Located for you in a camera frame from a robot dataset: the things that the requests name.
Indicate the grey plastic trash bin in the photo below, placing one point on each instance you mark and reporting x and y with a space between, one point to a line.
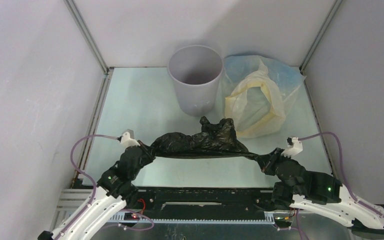
196 71

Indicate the aluminium frame post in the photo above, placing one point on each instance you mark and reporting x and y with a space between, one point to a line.
86 34
320 34

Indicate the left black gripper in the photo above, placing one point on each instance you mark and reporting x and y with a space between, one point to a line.
149 152

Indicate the right aluminium frame post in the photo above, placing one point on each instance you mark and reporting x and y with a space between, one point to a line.
320 34

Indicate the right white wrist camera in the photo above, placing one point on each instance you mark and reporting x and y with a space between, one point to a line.
294 147

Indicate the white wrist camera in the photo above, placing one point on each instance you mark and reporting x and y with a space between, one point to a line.
294 147
127 139

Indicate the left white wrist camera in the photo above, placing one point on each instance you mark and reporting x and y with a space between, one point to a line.
127 139

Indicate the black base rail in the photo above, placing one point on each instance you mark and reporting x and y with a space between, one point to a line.
205 203

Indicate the left aluminium frame post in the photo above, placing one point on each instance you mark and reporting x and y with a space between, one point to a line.
86 34

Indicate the grey slotted cable duct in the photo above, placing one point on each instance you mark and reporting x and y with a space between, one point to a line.
121 217

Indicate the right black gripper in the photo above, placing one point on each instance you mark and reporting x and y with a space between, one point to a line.
271 160

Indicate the yellow translucent trash bag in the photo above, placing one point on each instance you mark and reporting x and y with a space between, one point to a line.
255 105

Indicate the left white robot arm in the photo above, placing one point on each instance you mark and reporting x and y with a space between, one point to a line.
112 193

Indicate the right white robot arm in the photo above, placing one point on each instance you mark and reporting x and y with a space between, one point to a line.
322 194

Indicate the black plastic trash bag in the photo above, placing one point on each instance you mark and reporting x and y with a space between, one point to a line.
216 140

